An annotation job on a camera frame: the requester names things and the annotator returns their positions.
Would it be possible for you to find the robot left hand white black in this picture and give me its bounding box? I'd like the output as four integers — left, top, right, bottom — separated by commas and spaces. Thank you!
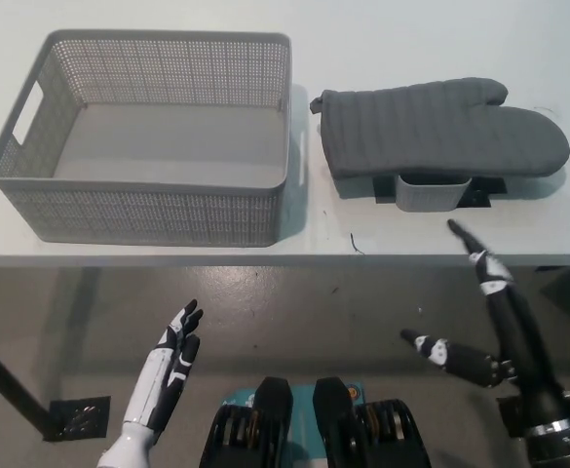
121, 297, 205, 434

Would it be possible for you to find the small grey perforated plastic container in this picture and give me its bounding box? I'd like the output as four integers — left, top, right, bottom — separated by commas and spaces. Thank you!
394, 171, 472, 215

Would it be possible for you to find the grey quilted oven glove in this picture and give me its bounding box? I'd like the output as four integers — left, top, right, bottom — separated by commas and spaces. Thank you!
309, 76, 570, 182

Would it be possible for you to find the black metal table leg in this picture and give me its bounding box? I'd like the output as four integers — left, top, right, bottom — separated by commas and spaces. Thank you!
0, 331, 55, 433

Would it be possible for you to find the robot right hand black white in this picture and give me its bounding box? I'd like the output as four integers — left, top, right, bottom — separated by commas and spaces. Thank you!
399, 218, 570, 434

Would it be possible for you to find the large grey perforated plastic basket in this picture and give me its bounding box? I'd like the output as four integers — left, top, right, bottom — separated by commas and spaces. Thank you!
0, 29, 309, 247

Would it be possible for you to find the black table foot plate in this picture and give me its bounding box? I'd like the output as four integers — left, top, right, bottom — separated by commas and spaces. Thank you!
496, 395, 529, 440
43, 395, 111, 443

